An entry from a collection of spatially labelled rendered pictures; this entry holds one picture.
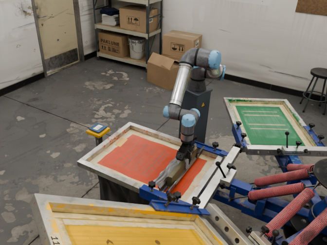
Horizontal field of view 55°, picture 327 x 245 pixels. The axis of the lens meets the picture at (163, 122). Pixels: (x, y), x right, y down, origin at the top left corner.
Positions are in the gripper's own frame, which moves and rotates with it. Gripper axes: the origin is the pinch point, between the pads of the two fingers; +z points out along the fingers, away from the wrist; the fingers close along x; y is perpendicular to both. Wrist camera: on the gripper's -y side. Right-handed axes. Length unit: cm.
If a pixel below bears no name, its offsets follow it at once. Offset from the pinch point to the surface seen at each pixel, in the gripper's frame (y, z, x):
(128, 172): -17.0, 5.5, 29.3
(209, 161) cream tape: 21.0, 5.2, -10.1
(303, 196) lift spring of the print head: -15, -22, -68
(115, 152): -4.9, 5.3, 49.2
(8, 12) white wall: 161, -21, 369
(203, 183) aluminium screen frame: -5.2, 2.0, -16.5
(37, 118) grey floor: 101, 99, 268
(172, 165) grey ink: 3.8, 5.0, 8.8
